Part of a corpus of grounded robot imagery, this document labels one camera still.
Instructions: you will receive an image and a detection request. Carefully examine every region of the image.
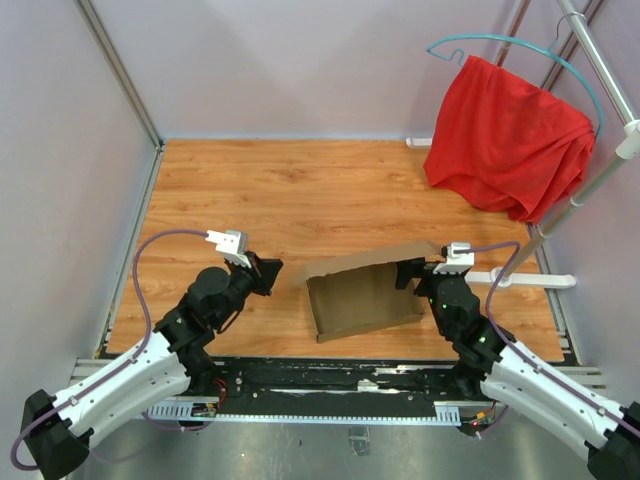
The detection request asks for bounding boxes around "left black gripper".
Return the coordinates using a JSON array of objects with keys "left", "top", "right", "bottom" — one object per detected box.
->
[{"left": 213, "top": 250, "right": 284, "bottom": 327}]

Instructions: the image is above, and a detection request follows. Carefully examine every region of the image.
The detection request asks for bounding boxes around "brown cardboard box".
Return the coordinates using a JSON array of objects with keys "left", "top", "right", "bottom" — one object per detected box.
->
[{"left": 292, "top": 240, "right": 441, "bottom": 343}]

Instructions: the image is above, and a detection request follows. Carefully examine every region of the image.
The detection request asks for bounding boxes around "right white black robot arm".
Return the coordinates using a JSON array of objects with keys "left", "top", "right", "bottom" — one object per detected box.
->
[{"left": 396, "top": 258, "right": 639, "bottom": 479}]

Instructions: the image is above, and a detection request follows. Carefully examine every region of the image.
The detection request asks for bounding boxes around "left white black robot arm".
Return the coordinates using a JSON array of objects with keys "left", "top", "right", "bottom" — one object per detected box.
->
[{"left": 16, "top": 252, "right": 283, "bottom": 479}]

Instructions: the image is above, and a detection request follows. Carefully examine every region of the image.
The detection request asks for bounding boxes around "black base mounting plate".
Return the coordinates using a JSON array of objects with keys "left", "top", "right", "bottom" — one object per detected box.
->
[{"left": 97, "top": 344, "right": 581, "bottom": 416}]

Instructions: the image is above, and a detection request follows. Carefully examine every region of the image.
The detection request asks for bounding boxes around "red cloth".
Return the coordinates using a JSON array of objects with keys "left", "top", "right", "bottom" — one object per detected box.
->
[{"left": 423, "top": 56, "right": 596, "bottom": 223}]

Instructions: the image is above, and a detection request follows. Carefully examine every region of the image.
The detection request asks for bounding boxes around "teal clothes hanger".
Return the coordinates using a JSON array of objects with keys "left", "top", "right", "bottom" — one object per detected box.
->
[{"left": 425, "top": 13, "right": 605, "bottom": 139}]

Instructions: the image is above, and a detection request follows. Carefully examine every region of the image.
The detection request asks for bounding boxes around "white metal clothes rack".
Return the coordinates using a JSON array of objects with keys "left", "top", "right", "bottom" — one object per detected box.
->
[{"left": 407, "top": 1, "right": 639, "bottom": 289}]

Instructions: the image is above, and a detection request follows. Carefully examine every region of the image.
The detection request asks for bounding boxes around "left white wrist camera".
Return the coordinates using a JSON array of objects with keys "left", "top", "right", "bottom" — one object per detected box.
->
[{"left": 205, "top": 230, "right": 253, "bottom": 270}]

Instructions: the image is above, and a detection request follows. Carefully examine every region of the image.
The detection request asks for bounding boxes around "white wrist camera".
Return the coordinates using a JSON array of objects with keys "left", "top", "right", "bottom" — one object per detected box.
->
[
  {"left": 205, "top": 230, "right": 253, "bottom": 270},
  {"left": 433, "top": 242, "right": 475, "bottom": 275}
]

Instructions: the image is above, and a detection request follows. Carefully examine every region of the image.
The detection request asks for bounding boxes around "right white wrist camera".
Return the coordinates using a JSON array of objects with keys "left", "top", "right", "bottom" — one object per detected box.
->
[{"left": 433, "top": 242, "right": 475, "bottom": 275}]

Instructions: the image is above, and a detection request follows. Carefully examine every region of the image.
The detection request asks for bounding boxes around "grey slotted cable duct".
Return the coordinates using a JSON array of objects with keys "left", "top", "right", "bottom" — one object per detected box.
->
[{"left": 144, "top": 398, "right": 462, "bottom": 427}]

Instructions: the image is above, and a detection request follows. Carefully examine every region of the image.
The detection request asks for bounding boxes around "aluminium frame rail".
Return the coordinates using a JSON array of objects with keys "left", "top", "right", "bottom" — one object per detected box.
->
[{"left": 64, "top": 357, "right": 614, "bottom": 409}]

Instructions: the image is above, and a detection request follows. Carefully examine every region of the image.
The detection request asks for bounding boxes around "aluminium corner post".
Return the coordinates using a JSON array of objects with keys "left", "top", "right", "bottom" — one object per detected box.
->
[{"left": 74, "top": 0, "right": 166, "bottom": 151}]

